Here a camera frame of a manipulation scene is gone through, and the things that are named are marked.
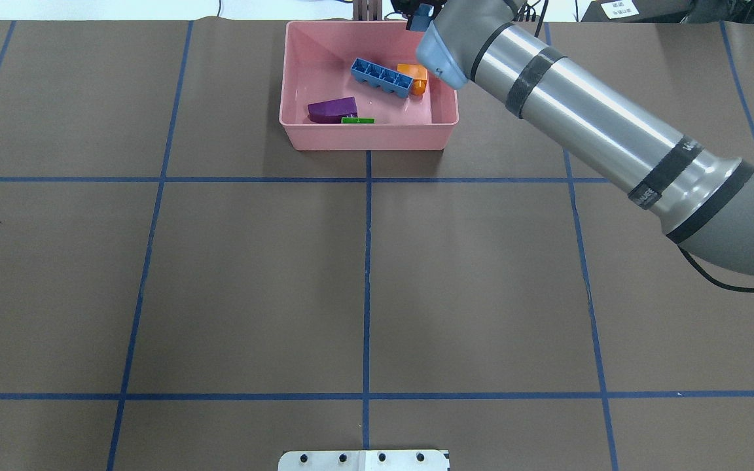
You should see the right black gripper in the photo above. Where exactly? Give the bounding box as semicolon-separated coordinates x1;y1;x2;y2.
394;0;446;31

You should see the orange wedge block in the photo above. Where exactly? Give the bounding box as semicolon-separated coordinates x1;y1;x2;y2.
396;63;429;97

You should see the long blue block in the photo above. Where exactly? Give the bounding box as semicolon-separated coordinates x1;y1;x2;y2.
350;58;413;99

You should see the green block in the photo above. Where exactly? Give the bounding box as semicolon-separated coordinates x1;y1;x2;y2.
340;116;375;124

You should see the purple wedge block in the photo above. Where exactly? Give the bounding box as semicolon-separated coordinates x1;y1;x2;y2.
306;96;359;124

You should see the small blue block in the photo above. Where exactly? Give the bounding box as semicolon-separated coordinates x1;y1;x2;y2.
413;4;435;32

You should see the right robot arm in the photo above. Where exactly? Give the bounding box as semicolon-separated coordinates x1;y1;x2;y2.
416;1;754;275

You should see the pink plastic box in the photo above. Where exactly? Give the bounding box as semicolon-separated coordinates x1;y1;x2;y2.
279;20;459;151

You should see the white label paper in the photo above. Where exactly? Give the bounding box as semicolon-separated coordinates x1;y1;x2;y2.
600;0;639;20

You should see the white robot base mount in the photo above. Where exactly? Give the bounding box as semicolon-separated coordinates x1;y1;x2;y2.
277;448;451;470

